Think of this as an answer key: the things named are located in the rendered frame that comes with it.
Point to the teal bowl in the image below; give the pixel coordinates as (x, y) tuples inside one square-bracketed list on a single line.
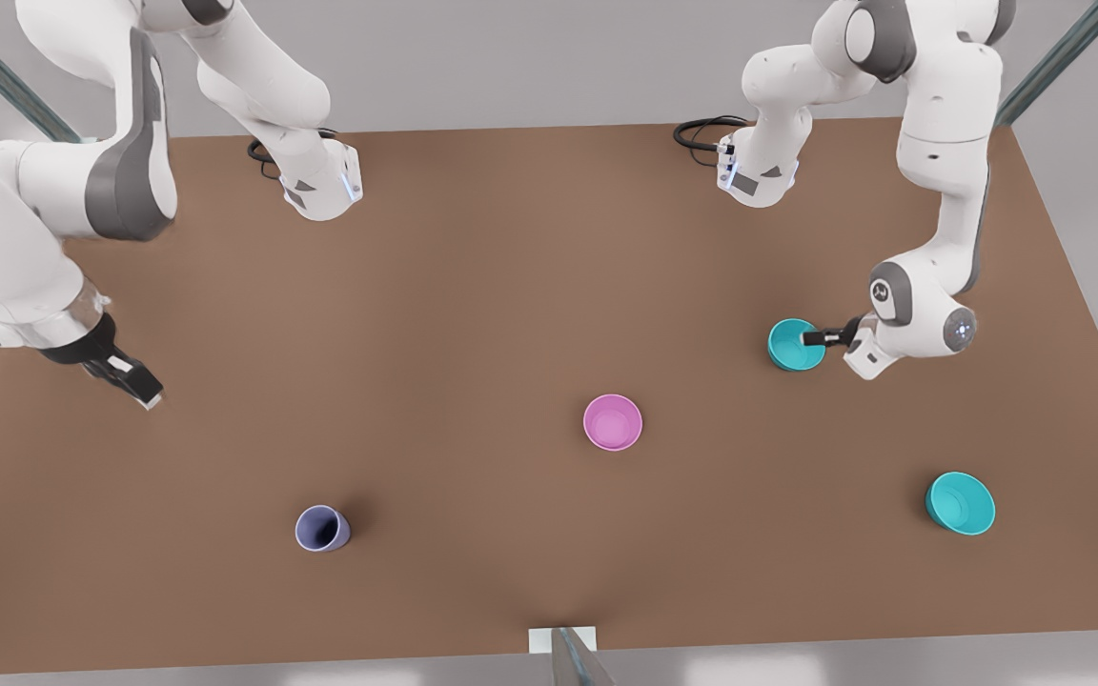
[(789, 348), (961, 503)]

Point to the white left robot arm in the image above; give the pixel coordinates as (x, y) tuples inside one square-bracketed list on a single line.
[(940, 124)]

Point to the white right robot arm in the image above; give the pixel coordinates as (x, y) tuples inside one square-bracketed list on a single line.
[(25, 200)]

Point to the pink bowl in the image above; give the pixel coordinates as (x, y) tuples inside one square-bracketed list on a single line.
[(613, 422)]

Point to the lavender cup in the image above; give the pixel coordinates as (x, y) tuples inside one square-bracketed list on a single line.
[(322, 529)]

